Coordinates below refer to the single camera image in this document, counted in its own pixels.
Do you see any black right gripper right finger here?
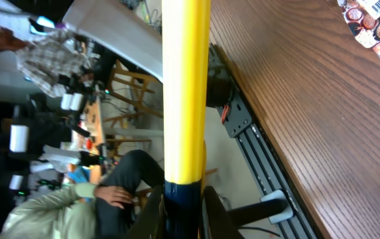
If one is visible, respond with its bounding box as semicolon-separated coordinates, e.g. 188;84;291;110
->
200;186;243;239

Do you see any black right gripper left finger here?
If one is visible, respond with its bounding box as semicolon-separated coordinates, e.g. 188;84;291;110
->
124;185;166;239

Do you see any yellow highlighter marker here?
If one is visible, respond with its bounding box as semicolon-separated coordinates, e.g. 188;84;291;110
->
162;0;211;238

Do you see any beige brown snack pouch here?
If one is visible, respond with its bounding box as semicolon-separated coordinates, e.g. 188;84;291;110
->
337;0;380;48

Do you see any person in green jacket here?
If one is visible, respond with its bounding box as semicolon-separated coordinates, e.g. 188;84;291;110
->
0;149;164;239

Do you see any wooden chair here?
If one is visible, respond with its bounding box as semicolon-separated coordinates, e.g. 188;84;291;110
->
103;60;163;158

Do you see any person in plaid shirt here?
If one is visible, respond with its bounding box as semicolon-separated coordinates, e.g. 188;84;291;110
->
0;27;94;98

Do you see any black aluminium rail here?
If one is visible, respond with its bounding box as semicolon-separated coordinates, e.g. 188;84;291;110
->
206;44;322;239

